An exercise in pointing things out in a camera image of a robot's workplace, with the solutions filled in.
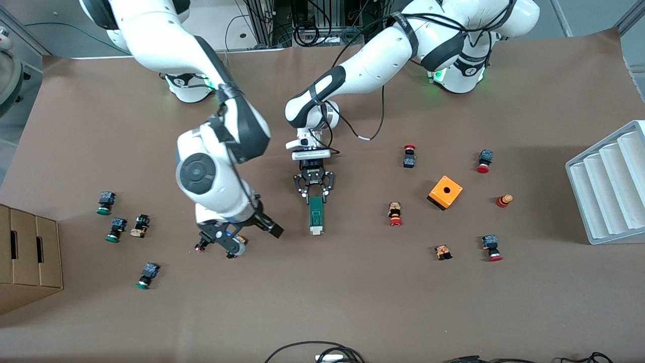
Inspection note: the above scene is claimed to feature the grey round stand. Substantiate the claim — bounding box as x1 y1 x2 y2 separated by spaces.
0 25 26 119

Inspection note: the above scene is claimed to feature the brown cardboard box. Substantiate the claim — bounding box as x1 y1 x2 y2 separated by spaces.
0 203 64 316

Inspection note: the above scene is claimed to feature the black button orange contact block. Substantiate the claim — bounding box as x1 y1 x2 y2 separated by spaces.
227 236 248 259

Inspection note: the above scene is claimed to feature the aluminium equipment rack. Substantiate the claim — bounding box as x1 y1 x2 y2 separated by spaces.
244 0 371 48

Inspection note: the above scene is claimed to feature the black tangled cable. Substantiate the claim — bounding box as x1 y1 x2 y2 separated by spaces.
554 351 615 363

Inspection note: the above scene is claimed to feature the aluminium profile bar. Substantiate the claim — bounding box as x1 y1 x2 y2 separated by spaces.
549 0 575 37
614 0 645 36

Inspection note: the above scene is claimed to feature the white mounting plate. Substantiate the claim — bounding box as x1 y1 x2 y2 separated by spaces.
48 0 290 60

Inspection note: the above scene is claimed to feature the orange button enclosure box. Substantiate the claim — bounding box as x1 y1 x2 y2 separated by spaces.
427 175 464 211

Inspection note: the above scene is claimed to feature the black connector cable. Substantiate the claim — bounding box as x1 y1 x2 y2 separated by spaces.
443 355 540 363

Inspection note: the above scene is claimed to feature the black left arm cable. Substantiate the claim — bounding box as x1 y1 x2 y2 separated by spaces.
322 83 386 152

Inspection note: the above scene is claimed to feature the green load switch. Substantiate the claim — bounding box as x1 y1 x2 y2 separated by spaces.
308 196 325 236

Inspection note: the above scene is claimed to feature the green button blue contact block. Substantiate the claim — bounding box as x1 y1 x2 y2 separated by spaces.
96 191 117 216
105 217 127 244
135 262 161 290

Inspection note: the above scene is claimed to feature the white slotted tray rack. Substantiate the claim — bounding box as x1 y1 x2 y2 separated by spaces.
565 120 645 246

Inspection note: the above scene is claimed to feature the black looped cable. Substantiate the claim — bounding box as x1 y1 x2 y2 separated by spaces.
264 341 366 363

